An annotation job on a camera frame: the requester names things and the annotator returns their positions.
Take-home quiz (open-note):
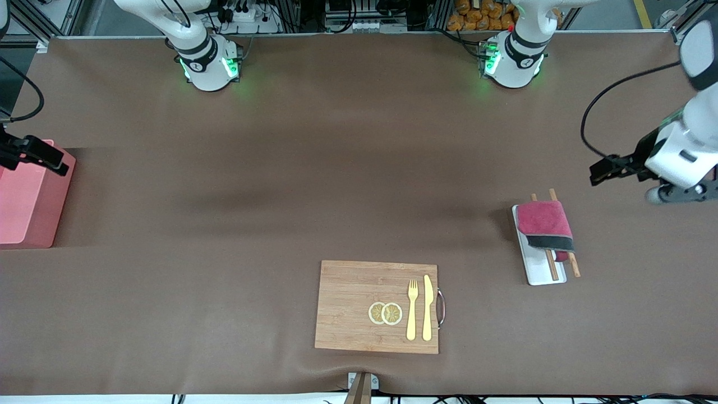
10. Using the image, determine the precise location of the yellow fork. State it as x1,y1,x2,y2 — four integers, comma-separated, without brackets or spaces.
406,279,420,341

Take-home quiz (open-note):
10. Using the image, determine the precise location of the metal table edge bracket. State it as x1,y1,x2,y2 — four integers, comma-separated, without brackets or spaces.
343,371,380,404

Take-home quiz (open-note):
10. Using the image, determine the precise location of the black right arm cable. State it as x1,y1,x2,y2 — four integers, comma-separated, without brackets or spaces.
0,56,45,123

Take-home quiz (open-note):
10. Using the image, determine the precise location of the red and grey cloth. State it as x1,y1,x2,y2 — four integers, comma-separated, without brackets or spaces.
516,200,576,263

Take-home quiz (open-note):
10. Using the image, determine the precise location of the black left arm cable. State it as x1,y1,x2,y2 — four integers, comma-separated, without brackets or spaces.
580,61,683,159

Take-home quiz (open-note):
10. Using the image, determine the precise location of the pile of orange packets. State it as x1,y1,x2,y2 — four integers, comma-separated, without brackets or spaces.
448,0,521,32

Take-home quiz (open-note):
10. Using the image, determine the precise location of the pink plastic bin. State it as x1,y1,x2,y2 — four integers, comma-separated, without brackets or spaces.
0,140,76,249

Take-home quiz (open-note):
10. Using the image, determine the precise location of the white power strip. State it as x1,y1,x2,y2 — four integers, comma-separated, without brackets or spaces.
216,4,282,34

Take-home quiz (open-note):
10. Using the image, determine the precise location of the yellow knife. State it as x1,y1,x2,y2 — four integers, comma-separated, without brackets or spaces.
422,274,434,342

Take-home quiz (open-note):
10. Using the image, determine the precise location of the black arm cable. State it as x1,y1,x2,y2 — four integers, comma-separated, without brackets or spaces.
0,56,45,123
580,61,683,159

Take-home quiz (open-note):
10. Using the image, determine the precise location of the white rectangular tray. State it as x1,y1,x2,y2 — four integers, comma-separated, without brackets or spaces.
512,205,568,286

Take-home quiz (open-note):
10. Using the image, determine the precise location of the wooden cutting board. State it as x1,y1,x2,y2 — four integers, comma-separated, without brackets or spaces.
314,260,447,355

